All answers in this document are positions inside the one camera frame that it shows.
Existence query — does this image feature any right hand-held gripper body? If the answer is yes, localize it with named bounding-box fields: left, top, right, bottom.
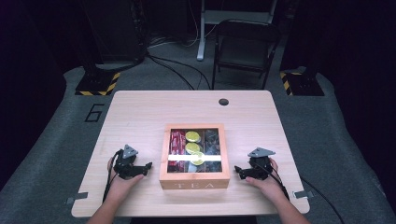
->
left=247, top=147, right=276, bottom=181

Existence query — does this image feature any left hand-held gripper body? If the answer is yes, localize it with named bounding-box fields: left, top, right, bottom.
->
left=112, top=144, right=145, bottom=181

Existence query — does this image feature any wooden tea box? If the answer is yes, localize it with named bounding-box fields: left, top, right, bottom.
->
left=159, top=122, right=232, bottom=190

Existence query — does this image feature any person's right hand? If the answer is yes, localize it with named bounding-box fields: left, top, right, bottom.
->
left=245, top=157, right=290, bottom=205

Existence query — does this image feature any person's left hand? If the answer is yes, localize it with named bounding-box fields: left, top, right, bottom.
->
left=106, top=156, right=146, bottom=201

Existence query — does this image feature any bundle of red sachets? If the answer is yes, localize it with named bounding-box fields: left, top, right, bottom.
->
left=168, top=128, right=188, bottom=174

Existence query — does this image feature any pile of dark tea packets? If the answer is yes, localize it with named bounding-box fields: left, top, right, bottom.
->
left=204, top=129, right=223, bottom=173

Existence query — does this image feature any yellow-green round capsule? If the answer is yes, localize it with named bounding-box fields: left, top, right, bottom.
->
left=185, top=131, right=202, bottom=144
left=185, top=142, right=202, bottom=155
left=190, top=151, right=206, bottom=167

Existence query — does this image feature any grey metal table clip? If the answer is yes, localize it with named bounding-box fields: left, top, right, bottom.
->
left=65, top=191, right=90, bottom=205
left=292, top=189, right=315, bottom=200

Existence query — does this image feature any black stand hazard-striped base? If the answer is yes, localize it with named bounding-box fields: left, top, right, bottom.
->
left=74, top=0, right=121, bottom=97
left=278, top=65, right=326, bottom=97

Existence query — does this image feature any black folding chair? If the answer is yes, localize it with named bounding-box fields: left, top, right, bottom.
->
left=211, top=19, right=282, bottom=91

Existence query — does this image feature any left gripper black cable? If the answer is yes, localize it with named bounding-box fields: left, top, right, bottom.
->
left=102, top=148, right=125, bottom=203

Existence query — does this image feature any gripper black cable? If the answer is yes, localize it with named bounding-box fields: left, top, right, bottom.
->
left=102, top=148, right=125, bottom=203
left=252, top=160, right=290, bottom=201

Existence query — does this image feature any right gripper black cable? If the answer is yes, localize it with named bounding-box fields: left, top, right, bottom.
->
left=252, top=160, right=290, bottom=201

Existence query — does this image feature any long black floor cable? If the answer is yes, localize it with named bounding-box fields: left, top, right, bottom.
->
left=145, top=53, right=213, bottom=91

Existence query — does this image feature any white floor cable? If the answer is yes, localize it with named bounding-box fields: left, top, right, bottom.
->
left=148, top=0, right=218, bottom=49

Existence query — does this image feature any white metal desk frame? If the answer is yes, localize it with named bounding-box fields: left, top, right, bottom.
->
left=196, top=0, right=278, bottom=62

